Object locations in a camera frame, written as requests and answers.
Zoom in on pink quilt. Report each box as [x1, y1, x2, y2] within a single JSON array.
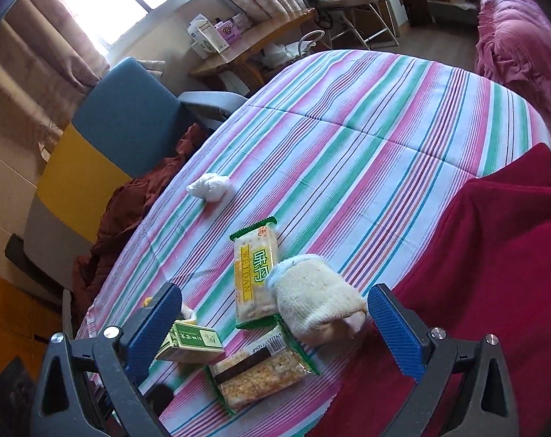
[[475, 0, 551, 133]]

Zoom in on crimson blanket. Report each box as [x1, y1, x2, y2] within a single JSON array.
[[304, 142, 551, 437]]

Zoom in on wooden side table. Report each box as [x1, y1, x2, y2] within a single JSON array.
[[189, 8, 315, 79]]

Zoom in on white boxes on table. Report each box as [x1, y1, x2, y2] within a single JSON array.
[[186, 13, 252, 60]]

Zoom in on dark red garment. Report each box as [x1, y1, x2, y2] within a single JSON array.
[[71, 122, 209, 320]]

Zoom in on small green box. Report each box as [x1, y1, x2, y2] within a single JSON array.
[[155, 320, 224, 364]]

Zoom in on black rolled mat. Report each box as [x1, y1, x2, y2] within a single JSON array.
[[4, 234, 64, 298]]

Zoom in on green rice cracker packet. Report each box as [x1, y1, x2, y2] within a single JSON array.
[[205, 315, 319, 414]]

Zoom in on striped bedspread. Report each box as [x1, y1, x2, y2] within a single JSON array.
[[74, 48, 551, 437]]

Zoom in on grey yellow blue chair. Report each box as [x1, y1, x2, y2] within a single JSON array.
[[23, 57, 246, 289]]

